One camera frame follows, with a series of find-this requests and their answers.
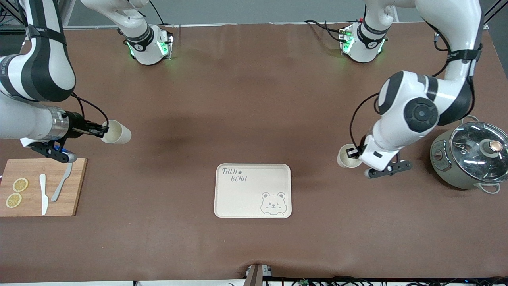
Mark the brown table cover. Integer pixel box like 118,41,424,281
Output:
0,22,508,283

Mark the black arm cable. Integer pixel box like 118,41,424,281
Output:
349,22,453,151
71,92,110,128

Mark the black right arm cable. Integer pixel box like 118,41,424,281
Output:
71,92,110,128

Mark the glass pot lid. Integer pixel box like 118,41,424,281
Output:
450,121,508,184

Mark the black right base cable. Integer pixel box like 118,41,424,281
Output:
149,0,166,27

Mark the silver table edge rail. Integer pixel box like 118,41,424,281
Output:
63,24,123,30

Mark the grey-green electric pot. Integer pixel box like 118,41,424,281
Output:
430,115,508,195

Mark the white IKEA cup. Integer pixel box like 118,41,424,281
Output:
100,120,132,145
337,143,363,168

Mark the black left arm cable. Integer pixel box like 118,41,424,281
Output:
349,22,453,151

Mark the white plastic knife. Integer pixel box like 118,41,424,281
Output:
39,174,49,216

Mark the aluminium frame post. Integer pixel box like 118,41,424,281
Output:
482,0,508,25
0,0,25,28

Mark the grey plastic knife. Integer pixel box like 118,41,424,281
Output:
51,162,73,202

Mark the cream bear print tray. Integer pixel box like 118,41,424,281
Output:
214,163,292,219

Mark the black base cable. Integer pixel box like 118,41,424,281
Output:
149,0,166,27
304,19,346,42

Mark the black left base cable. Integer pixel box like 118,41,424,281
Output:
304,19,346,42

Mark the bamboo cutting board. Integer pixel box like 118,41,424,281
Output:
0,158,88,217

